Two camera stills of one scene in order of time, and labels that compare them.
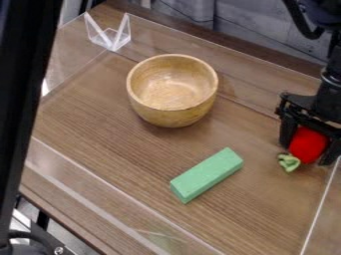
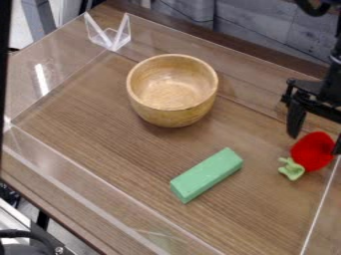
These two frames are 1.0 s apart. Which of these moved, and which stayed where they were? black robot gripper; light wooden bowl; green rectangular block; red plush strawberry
Moved: black robot gripper; red plush strawberry
Stayed: green rectangular block; light wooden bowl
